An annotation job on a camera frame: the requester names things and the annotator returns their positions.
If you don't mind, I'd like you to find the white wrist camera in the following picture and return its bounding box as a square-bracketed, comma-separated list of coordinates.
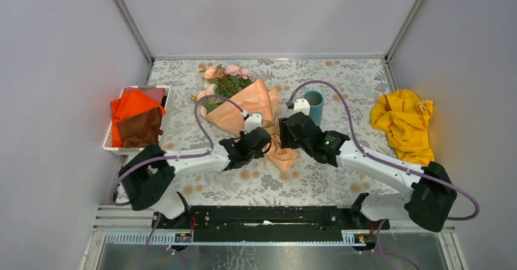
[243, 113, 263, 133]
[287, 98, 310, 116]

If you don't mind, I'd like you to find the yellow crumpled cloth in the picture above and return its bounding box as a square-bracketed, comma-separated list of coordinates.
[370, 89, 435, 166]

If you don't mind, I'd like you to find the orange cloth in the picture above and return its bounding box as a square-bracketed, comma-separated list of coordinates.
[110, 91, 166, 148]

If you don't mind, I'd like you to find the teal cylindrical vase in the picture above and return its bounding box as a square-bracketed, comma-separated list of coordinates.
[303, 90, 324, 126]

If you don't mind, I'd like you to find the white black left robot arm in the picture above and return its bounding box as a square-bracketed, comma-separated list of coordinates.
[118, 127, 271, 228]

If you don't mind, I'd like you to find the pink cloth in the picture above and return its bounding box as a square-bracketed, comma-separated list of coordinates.
[122, 87, 168, 105]

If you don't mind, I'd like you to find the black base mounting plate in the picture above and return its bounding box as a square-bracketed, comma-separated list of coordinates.
[152, 205, 390, 243]

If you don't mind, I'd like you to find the brown cloth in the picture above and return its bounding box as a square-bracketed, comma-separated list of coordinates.
[117, 107, 163, 148]

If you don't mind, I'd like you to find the floral patterned table mat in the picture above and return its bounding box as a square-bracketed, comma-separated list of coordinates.
[149, 59, 394, 206]

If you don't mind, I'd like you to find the brown paper ribbon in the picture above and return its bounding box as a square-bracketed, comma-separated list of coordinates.
[262, 119, 280, 136]

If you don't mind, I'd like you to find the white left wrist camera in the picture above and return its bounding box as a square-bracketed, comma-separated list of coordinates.
[243, 113, 263, 133]

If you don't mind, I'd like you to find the aluminium frame rail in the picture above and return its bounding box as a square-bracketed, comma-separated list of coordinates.
[112, 0, 154, 65]

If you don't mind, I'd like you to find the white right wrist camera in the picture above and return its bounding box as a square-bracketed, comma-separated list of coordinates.
[287, 98, 310, 116]

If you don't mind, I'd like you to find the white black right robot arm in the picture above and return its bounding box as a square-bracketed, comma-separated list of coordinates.
[279, 112, 457, 232]

